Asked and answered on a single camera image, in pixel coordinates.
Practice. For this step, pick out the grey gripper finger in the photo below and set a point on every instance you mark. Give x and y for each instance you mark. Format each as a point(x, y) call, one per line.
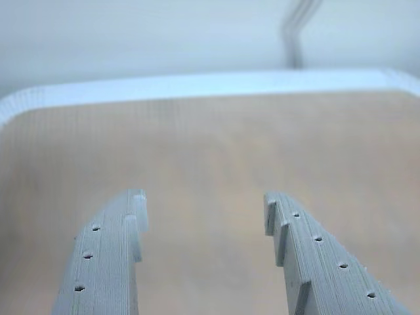
point(321, 279)
point(101, 262)

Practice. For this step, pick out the wooden tray white rim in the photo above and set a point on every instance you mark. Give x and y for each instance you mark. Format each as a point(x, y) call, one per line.
point(210, 147)

